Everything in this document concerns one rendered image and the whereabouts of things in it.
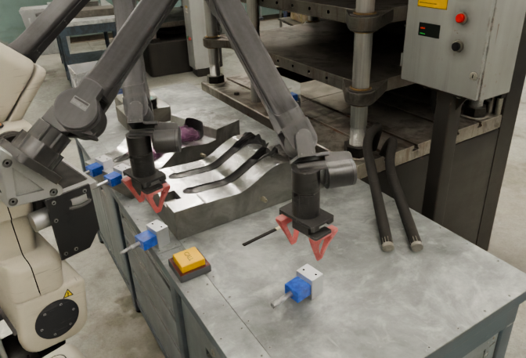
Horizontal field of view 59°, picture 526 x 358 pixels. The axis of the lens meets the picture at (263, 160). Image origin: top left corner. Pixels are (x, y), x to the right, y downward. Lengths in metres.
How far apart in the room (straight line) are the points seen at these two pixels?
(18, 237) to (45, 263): 0.08
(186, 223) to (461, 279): 0.70
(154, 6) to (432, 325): 0.86
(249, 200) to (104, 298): 1.25
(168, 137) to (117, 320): 1.33
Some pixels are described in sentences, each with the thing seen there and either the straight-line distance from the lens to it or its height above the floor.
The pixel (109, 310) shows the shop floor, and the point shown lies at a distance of 2.36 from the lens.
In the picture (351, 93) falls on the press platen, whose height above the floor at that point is 1.03.
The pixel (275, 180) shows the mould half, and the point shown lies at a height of 0.88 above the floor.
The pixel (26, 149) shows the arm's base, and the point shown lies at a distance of 0.92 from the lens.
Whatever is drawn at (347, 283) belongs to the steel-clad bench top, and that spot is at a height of 0.80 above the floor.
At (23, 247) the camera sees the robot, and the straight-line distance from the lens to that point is 1.20.
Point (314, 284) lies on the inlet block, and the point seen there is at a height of 0.84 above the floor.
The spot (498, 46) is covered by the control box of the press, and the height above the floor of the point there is 1.23.
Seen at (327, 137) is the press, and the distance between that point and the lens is 1.90.
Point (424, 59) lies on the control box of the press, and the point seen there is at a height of 1.16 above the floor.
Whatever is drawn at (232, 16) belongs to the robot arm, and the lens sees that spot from 0.99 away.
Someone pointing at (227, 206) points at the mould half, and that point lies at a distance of 1.32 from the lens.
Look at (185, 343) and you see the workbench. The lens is 1.58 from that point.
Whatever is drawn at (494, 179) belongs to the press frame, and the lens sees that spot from 2.46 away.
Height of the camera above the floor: 1.54
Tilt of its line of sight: 26 degrees down
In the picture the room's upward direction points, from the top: 2 degrees counter-clockwise
